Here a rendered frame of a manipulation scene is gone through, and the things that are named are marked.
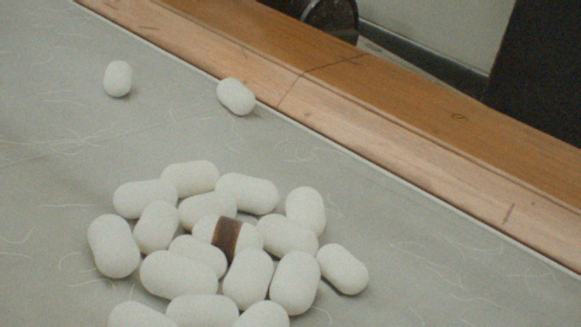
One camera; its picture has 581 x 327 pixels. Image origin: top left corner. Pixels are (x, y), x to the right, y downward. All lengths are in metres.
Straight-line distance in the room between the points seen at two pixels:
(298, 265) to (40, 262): 0.12
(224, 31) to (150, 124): 0.13
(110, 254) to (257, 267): 0.07
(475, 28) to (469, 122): 2.10
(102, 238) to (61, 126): 0.15
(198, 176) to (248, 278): 0.09
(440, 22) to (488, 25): 0.18
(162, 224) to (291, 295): 0.08
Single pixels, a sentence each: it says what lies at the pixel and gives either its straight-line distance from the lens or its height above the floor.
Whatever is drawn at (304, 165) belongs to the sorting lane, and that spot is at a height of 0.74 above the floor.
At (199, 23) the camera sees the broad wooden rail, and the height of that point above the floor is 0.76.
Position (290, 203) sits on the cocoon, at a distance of 0.43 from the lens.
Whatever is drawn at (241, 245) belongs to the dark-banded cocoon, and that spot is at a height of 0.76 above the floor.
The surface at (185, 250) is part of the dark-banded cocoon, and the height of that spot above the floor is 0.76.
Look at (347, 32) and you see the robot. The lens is 1.24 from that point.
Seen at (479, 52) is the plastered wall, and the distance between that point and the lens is 2.66.
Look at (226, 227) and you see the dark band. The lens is 0.39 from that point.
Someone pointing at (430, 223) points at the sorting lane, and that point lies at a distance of 0.48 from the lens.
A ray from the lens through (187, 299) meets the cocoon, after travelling 0.35.
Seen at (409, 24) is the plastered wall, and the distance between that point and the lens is 2.78.
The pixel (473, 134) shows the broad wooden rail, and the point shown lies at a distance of 0.55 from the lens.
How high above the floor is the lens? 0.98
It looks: 29 degrees down
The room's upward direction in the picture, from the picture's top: 12 degrees clockwise
